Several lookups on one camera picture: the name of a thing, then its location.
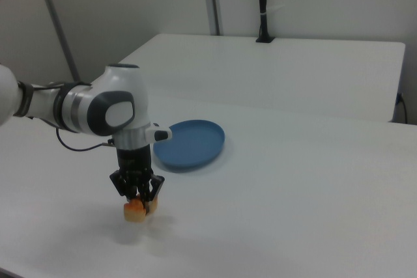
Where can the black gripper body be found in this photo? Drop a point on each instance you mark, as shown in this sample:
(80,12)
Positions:
(134,161)

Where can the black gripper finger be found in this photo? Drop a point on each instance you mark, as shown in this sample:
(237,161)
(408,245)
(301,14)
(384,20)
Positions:
(125,185)
(152,187)

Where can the orange glazed bread roll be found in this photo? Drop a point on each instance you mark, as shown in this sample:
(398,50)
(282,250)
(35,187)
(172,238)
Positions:
(133,213)

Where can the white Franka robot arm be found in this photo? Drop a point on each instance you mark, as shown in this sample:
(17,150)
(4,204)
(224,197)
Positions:
(114,95)

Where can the blue round plate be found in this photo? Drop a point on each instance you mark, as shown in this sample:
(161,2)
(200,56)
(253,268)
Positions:
(192,144)

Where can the grey partition frame post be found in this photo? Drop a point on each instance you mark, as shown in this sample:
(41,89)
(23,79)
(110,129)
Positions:
(214,1)
(55,21)

